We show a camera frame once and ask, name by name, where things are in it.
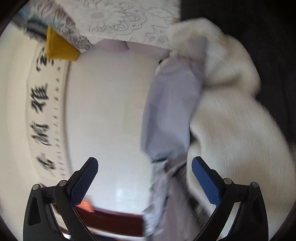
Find dark red wooden frame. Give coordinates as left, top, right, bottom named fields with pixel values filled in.
left=39, top=182, right=147, bottom=237

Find pink pillow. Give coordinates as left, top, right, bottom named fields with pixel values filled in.
left=96, top=39, right=173, bottom=53

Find lilac fleece-lined jacket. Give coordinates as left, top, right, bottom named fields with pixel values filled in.
left=141, top=17, right=293, bottom=238

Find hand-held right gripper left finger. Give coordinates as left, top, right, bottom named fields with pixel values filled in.
left=22, top=157, right=99, bottom=241

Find yellow cloth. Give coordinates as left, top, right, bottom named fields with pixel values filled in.
left=46, top=25, right=80, bottom=62

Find orange object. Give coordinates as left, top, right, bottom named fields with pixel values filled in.
left=77, top=199, right=95, bottom=213

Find calligraphy wall scroll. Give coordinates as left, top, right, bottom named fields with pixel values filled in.
left=24, top=43, right=73, bottom=186

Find floral patterned cloth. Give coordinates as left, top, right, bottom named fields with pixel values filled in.
left=14, top=0, right=93, bottom=52

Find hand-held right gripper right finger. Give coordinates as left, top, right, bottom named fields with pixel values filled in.
left=191, top=156, right=269, bottom=241

